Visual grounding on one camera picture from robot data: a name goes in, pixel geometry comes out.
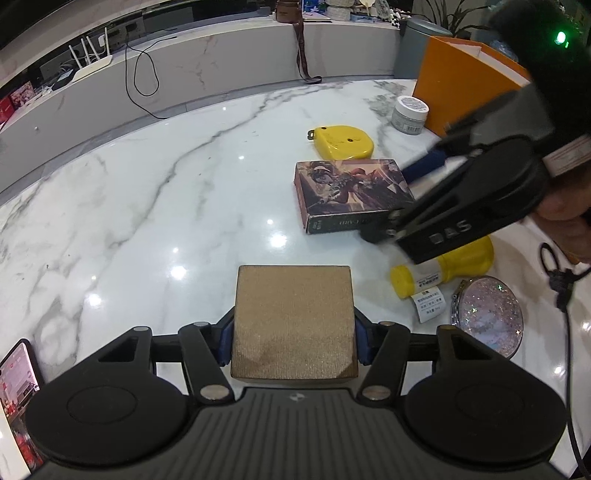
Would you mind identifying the white router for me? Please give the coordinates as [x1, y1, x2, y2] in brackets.
[68, 28, 114, 84]

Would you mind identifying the orange cardboard box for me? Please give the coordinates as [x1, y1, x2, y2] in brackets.
[412, 36, 532, 137]

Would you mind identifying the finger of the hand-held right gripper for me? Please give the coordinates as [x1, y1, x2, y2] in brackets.
[361, 161, 482, 246]
[402, 112, 491, 184]

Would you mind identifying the grey cream jar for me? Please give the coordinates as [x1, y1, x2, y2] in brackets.
[392, 95, 429, 137]

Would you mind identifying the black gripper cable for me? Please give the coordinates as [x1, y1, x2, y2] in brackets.
[539, 242, 591, 480]

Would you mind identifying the yellow case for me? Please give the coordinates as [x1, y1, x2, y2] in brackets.
[307, 124, 375, 161]

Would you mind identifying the brown cardboard cube box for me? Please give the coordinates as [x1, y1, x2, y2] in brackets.
[230, 264, 358, 381]

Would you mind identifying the grey pedal trash can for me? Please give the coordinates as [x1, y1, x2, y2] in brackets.
[398, 16, 453, 79]

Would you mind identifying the white marble television console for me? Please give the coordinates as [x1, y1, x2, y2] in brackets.
[0, 18, 402, 144]

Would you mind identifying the glitter compact mirror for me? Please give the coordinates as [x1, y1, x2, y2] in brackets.
[450, 275, 525, 360]

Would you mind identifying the illustrated card box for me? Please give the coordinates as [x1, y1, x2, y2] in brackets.
[293, 159, 415, 236]

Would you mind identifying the yellow bottle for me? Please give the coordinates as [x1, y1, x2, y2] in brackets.
[390, 235, 495, 324]

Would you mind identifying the person's right hand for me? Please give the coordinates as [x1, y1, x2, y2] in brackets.
[536, 178, 591, 266]

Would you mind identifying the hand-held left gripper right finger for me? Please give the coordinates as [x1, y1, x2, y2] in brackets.
[353, 310, 492, 402]

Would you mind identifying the pink gift box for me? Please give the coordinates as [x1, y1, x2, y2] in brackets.
[9, 80, 35, 109]

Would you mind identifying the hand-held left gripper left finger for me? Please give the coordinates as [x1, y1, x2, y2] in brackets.
[97, 308, 236, 404]

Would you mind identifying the smartphone with red screen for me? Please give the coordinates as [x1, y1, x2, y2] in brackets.
[0, 338, 47, 467]

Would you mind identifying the brown bottle bag with strap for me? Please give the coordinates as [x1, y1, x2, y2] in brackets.
[276, 0, 324, 85]

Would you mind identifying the long leaf potted plant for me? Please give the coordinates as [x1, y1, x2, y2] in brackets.
[422, 0, 490, 38]

